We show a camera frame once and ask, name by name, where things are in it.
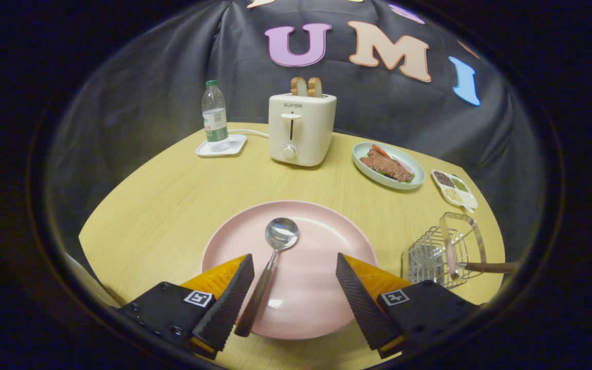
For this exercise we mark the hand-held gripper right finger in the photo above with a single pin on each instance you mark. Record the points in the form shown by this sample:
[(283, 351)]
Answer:
[(360, 303)]

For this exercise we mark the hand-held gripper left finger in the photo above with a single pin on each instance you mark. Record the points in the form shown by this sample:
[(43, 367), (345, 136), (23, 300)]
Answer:
[(232, 303)]

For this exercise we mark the pink round plate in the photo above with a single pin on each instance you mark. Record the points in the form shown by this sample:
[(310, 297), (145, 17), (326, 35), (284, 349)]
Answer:
[(316, 277)]

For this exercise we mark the pale green plate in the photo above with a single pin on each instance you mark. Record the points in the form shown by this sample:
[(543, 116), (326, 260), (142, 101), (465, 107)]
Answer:
[(365, 172)]

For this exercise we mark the cooked meat slices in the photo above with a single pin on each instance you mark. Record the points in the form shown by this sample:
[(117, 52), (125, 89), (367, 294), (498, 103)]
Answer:
[(386, 167)]

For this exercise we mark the white divided spice dish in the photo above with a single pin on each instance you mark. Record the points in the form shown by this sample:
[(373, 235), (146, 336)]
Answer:
[(454, 191)]

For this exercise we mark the red tomato slice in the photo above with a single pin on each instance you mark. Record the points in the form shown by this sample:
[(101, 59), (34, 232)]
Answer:
[(380, 150)]

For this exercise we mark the small white square tray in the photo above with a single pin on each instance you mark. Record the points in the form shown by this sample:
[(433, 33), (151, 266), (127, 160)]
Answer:
[(234, 145)]

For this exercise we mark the cream white toaster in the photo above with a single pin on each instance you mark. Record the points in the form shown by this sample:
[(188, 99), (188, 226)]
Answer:
[(306, 133)]

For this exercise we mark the clear plastic water bottle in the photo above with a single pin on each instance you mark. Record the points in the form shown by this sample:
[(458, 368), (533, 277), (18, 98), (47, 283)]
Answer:
[(215, 118)]

